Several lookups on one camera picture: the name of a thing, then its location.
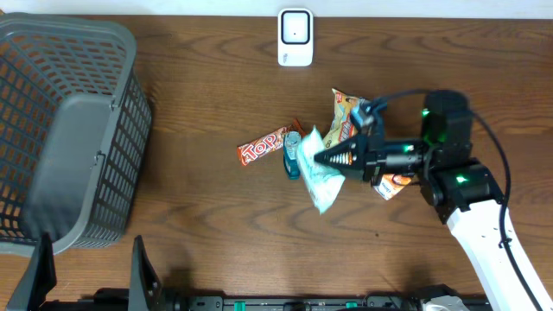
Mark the dark grey plastic basket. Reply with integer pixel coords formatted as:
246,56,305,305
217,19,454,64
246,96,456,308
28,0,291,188
1,13,152,257

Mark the black camera cable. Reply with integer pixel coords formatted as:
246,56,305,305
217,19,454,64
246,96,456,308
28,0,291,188
375,88,543,311

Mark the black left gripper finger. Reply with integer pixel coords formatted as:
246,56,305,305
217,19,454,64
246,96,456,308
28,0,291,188
127,235,162,311
5,233,57,311

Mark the white barcode scanner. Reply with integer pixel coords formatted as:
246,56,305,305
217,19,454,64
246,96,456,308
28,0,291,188
277,8,314,67

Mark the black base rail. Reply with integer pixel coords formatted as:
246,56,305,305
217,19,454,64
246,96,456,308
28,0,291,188
38,285,493,311

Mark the orange Top chocolate bar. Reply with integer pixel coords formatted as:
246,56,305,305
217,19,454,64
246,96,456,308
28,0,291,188
237,118,307,166

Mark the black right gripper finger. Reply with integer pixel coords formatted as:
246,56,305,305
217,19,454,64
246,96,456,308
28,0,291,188
327,162,365,181
314,135,367,167

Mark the teal white wipes pack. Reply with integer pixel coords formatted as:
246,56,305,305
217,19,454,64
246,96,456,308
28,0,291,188
296,126,346,214

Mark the yellow snack bag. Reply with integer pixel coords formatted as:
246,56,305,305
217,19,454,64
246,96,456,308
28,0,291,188
323,88,369,149

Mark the blue liquid bottle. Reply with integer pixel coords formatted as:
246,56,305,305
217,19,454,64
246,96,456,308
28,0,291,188
283,131,302,180

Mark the small orange snack packet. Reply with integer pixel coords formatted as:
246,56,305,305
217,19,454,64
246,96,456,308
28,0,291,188
373,174,412,200

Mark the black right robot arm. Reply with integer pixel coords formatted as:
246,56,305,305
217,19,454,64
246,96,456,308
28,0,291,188
315,89,552,310

